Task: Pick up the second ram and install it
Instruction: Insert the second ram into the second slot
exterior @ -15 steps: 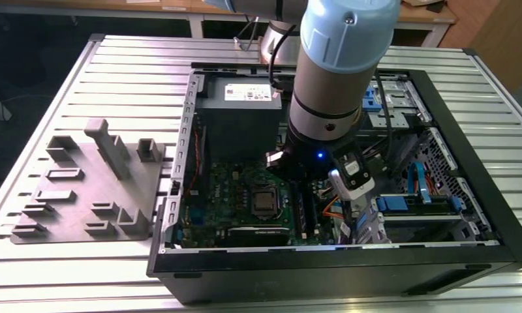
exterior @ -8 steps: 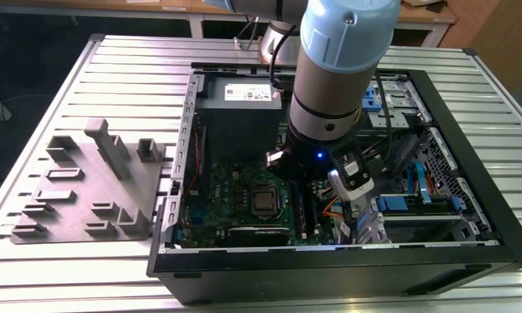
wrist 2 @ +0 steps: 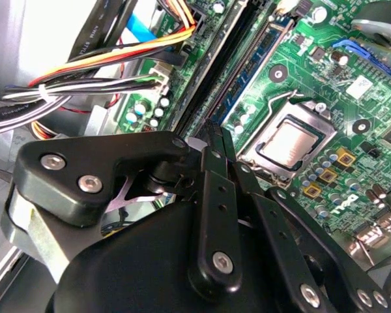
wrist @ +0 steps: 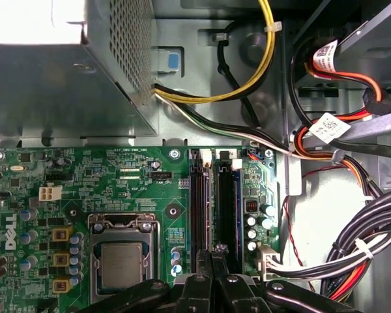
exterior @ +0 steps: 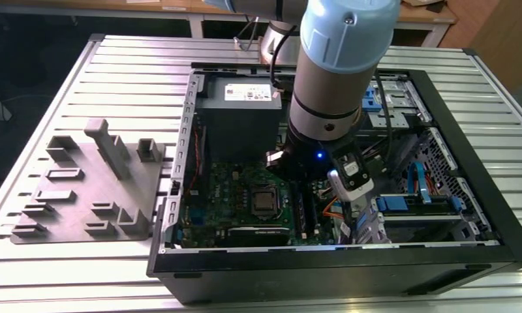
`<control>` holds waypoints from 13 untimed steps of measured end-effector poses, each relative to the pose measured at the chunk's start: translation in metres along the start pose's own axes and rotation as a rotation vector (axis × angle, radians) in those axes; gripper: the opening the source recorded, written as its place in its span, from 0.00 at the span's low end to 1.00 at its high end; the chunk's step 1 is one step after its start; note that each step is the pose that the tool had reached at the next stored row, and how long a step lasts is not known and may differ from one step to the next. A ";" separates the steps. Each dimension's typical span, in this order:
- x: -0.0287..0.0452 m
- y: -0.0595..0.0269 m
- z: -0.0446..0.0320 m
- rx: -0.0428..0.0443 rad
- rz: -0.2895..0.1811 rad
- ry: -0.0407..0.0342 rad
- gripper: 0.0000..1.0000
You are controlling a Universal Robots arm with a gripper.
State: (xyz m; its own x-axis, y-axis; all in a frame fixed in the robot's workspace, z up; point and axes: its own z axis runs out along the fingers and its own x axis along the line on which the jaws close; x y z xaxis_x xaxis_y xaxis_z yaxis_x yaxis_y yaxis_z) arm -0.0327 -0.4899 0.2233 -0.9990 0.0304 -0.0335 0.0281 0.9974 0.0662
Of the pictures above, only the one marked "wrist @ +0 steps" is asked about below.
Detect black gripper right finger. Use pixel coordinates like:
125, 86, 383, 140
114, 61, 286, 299
214, 251, 363, 313

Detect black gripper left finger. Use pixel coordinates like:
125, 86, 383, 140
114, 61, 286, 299
79, 249, 214, 313

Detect black RAM slot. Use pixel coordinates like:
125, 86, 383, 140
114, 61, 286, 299
188, 148, 203, 275

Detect blue RAM stick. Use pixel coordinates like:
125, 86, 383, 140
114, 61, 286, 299
217, 159, 243, 276

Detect metal locking lever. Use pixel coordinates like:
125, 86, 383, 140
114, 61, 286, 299
151, 218, 162, 281

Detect silver CPU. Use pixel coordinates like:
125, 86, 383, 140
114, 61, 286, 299
100, 243, 143, 290

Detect metal socket cover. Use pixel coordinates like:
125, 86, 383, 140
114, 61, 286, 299
88, 212, 161, 306

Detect green motherboard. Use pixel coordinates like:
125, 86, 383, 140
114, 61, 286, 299
0, 145, 283, 313

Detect white four-pin power socket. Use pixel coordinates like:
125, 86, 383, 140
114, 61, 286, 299
38, 183, 64, 203

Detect blue release tab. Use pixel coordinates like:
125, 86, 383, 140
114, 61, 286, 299
151, 46, 185, 74

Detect gray power supply unit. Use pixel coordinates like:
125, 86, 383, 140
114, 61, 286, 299
0, 0, 161, 140

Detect black PC case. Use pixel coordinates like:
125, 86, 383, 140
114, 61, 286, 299
0, 0, 391, 313

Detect silver drive cage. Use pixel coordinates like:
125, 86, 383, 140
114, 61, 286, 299
337, 0, 391, 85

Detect black cable bundle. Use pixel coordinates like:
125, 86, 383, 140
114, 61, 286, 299
257, 186, 391, 304

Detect black white wire bundle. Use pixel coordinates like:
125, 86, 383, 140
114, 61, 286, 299
152, 83, 338, 161

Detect thin black cable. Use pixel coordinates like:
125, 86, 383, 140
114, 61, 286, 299
214, 31, 263, 128

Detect yellow wire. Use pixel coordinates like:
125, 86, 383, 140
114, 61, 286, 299
152, 0, 278, 106

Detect red orange power wires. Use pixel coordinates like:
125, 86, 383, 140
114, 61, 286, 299
293, 37, 385, 200

